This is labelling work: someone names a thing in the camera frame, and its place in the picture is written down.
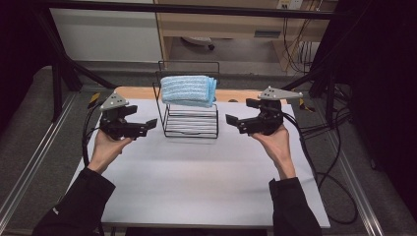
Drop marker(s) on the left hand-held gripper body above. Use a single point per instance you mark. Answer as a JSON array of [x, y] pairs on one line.
[[114, 121]]

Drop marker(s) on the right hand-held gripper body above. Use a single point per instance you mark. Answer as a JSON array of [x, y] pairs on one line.
[[267, 114]]

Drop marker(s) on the blue striped towel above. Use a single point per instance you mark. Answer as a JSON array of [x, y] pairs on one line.
[[188, 90]]

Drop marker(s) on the person's left hand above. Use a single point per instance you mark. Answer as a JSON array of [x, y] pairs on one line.
[[106, 150]]

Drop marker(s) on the person's right hand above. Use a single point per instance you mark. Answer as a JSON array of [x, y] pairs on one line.
[[278, 147]]

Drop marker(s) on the wooden table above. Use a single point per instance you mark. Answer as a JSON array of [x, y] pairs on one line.
[[236, 95]]

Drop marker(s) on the white table mat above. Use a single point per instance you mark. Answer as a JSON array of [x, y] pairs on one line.
[[196, 177]]

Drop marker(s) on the white cabinet panel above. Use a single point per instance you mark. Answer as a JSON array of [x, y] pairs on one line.
[[105, 36]]

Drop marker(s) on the light wooden desk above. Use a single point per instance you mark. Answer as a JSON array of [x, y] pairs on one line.
[[229, 26]]

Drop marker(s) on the office chair base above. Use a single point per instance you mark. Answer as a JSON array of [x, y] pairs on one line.
[[198, 41]]

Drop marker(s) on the white power strip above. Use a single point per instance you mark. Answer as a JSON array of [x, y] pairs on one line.
[[290, 4]]

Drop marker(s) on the black curtain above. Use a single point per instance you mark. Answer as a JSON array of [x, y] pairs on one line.
[[19, 49], [380, 82]]

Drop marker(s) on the black metal frame stand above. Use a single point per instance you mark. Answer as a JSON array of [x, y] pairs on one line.
[[57, 82], [329, 95]]

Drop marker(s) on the aluminium rail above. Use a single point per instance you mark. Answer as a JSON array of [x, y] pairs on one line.
[[357, 183], [36, 154]]

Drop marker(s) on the black horizontal frame bar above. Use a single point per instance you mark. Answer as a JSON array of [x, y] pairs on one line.
[[196, 9]]

